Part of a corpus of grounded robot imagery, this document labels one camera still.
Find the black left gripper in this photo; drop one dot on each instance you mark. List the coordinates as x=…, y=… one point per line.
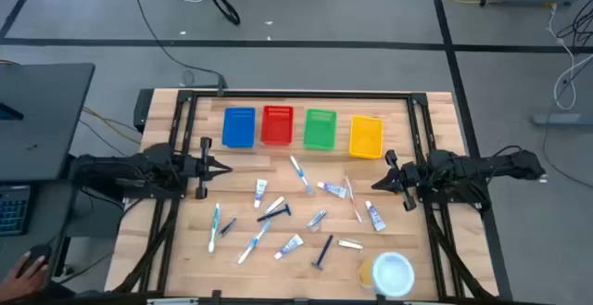
x=206, y=166

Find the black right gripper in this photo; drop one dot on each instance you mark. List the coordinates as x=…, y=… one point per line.
x=410, y=175

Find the white travel toothpaste tube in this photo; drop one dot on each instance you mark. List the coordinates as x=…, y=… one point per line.
x=260, y=191
x=375, y=216
x=289, y=246
x=333, y=189

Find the red white bagged toothbrush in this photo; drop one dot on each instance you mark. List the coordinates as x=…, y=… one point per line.
x=352, y=198

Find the dark blue disposable razor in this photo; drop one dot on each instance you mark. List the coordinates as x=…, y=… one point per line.
x=273, y=215
x=324, y=249

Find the blue white bagged toothbrush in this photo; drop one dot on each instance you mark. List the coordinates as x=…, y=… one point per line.
x=300, y=173
x=254, y=241

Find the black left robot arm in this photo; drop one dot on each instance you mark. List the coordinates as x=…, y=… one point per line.
x=153, y=156

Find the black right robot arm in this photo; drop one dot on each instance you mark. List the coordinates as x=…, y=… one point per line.
x=463, y=166

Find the blue plastic basket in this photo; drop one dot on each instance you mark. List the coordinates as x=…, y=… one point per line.
x=238, y=129

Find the yellow plastic basket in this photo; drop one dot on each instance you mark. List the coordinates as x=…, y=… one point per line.
x=366, y=137

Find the teal white bagged toothbrush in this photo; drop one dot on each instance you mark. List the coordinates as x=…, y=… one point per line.
x=214, y=226

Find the red plastic basket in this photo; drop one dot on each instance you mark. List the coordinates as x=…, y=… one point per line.
x=277, y=126

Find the green plastic basket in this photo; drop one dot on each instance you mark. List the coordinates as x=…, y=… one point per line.
x=319, y=130

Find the white round lidded container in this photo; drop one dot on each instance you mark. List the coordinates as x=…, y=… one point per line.
x=393, y=275

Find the orange round object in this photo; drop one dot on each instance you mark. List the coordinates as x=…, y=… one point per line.
x=364, y=272

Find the black side desk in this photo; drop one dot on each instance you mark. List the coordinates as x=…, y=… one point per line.
x=41, y=119

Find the grey desk foot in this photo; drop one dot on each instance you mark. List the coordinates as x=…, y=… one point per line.
x=565, y=119

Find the black computer mouse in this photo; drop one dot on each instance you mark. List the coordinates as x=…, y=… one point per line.
x=39, y=251

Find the black computer keyboard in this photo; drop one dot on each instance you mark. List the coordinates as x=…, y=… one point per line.
x=14, y=210

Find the person's hand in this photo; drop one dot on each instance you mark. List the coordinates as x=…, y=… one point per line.
x=21, y=282

